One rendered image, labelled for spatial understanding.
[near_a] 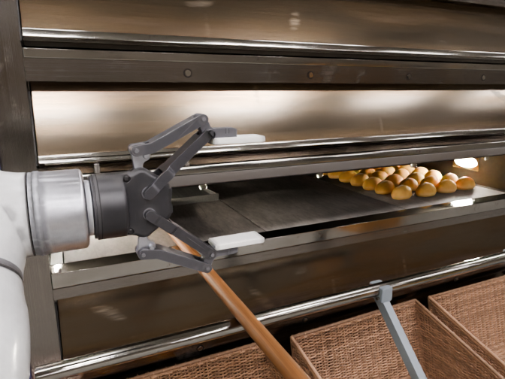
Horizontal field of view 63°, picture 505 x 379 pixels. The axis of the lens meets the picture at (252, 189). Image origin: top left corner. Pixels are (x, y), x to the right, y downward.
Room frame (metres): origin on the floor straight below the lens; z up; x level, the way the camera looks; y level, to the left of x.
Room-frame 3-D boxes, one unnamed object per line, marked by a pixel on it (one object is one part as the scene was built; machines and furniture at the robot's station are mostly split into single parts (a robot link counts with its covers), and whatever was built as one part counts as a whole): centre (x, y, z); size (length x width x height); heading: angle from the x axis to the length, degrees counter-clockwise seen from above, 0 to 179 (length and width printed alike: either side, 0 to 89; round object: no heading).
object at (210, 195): (1.64, 0.46, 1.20); 0.55 x 0.36 x 0.03; 116
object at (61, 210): (0.43, 0.21, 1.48); 0.09 x 0.06 x 0.09; 25
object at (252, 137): (0.52, 0.02, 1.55); 0.07 x 0.03 x 0.01; 115
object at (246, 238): (0.52, 0.02, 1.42); 0.07 x 0.03 x 0.01; 115
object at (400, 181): (1.94, -0.67, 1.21); 0.61 x 0.48 x 0.06; 25
